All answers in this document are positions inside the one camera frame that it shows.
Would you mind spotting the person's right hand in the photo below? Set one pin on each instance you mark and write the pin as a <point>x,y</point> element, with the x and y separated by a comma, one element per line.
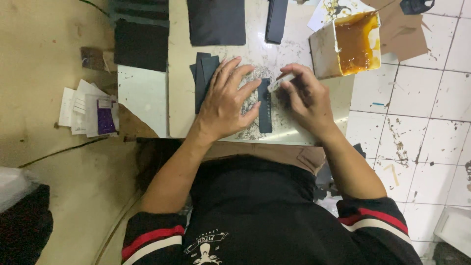
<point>311,105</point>

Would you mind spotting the person's left hand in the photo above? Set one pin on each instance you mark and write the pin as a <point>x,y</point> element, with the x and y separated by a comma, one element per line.
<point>220,106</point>

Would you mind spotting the small white glue applicator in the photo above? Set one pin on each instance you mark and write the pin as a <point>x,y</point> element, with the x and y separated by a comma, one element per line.
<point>281,81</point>

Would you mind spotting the narrow black leather strip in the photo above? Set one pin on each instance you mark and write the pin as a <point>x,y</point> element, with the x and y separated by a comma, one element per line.
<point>265,117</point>

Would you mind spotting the stack of black leather strips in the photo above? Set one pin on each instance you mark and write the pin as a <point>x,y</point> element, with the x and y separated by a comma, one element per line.
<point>204,79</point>

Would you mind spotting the white marble work slab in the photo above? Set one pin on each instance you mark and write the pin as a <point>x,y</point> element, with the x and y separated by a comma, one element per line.
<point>184,92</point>

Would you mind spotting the person's brown shorts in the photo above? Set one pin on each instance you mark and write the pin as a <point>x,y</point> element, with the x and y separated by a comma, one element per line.
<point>287,152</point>

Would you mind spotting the white tub of amber glue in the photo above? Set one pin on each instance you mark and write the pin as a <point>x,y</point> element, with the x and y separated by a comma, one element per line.
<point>353,48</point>

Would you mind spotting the white card sheet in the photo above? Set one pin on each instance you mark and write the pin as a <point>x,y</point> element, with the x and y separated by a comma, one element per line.
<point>143,99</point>

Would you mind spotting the heap of black leather scraps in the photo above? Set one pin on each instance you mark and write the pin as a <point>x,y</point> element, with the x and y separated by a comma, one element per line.
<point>325,184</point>

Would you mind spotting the large black leather sheet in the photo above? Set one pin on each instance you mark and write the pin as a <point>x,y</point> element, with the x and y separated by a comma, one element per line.
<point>216,22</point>

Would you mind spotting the folded black leather piece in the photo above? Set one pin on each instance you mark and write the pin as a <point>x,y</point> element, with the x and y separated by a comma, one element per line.
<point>276,20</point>

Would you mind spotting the glue-stained white paper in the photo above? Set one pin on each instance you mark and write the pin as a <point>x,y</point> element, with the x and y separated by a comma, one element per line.
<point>323,13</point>

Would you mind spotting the brown paper pattern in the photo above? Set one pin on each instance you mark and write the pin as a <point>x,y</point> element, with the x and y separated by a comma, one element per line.
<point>403,36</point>

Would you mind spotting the purple label packet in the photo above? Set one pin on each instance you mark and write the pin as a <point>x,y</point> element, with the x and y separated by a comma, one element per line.
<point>106,119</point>

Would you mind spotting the person's black striped shirt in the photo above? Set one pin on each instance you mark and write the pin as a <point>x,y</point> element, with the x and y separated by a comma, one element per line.
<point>257,221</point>

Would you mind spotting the stack of dark striped sheets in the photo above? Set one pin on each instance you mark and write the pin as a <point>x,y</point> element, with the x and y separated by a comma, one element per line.
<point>139,9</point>

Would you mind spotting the brown cardboard scrap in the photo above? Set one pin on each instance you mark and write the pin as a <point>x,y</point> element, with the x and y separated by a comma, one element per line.
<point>94,59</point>

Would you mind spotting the pile of white paper labels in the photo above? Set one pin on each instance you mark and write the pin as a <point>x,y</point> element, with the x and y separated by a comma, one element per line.
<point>79,106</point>

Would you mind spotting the small black leather offcut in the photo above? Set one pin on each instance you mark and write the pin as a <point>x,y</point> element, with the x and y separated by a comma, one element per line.
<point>415,5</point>

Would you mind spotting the white plastic box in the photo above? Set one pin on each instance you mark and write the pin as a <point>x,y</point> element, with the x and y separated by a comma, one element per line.
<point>454,230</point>

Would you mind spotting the grey plastic bag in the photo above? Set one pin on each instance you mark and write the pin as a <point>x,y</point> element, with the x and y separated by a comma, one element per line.
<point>14,186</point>

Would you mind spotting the black fabric bag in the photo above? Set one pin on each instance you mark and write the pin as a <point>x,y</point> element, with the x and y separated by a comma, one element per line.
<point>24,232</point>

